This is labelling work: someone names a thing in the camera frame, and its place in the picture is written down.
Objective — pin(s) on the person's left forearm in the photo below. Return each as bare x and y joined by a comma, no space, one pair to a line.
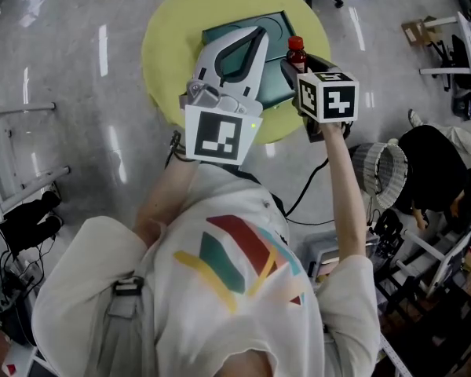
169,198

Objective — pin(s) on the black equipment frame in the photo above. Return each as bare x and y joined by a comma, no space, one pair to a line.
388,234

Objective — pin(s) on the dark green box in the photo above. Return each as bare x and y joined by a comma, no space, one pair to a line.
274,26

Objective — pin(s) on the person's right forearm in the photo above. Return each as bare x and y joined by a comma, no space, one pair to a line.
345,195

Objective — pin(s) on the yellow-green round tablecloth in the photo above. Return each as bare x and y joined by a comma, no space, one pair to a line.
165,53

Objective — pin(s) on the grey woven wastebasket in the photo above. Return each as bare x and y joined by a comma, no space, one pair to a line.
377,171

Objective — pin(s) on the clear plastic storage bin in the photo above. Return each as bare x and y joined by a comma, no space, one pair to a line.
326,255

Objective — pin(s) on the small red bottle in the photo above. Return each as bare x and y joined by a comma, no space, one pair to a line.
296,55

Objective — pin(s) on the brown cardboard box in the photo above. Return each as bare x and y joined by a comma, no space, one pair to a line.
418,31

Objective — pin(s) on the white metal-leg desk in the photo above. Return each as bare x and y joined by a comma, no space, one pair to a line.
4,159
469,41

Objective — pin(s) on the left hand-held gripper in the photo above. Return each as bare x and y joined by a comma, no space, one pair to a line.
216,132

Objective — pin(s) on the person's white printed shirt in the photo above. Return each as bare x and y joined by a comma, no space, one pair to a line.
180,308

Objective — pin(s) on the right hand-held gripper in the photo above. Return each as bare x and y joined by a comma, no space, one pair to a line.
335,100

